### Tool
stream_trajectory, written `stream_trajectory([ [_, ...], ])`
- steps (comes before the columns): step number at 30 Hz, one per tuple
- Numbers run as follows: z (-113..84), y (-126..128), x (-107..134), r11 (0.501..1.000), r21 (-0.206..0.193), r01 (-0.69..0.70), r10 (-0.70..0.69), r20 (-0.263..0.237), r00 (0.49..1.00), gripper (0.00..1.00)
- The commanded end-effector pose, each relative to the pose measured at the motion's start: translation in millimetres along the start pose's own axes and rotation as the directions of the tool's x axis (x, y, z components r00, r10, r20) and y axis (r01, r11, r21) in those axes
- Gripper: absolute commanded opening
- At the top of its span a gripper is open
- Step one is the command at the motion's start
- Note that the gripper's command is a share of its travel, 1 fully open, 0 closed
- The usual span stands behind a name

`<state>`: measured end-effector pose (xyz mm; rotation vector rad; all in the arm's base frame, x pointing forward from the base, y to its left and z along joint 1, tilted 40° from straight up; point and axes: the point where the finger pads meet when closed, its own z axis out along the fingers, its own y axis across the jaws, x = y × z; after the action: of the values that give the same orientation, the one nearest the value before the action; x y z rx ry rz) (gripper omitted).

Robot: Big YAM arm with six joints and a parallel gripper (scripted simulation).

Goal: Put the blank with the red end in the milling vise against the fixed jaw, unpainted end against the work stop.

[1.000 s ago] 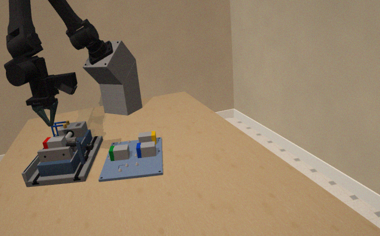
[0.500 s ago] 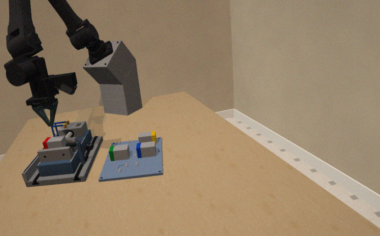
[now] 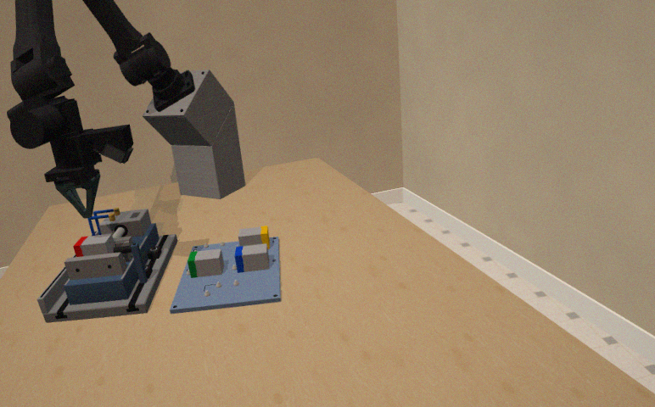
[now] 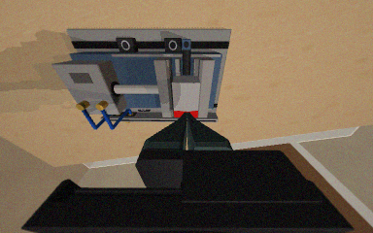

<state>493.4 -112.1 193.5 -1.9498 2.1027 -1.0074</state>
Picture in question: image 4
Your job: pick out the grey flat bar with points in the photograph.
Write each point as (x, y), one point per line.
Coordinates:
(178, 66)
(195, 66)

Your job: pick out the grey block with red end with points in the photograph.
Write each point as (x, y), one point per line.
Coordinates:
(186, 91)

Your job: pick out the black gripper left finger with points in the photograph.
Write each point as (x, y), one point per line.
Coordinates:
(170, 137)

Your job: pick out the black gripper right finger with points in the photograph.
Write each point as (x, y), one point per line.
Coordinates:
(203, 137)

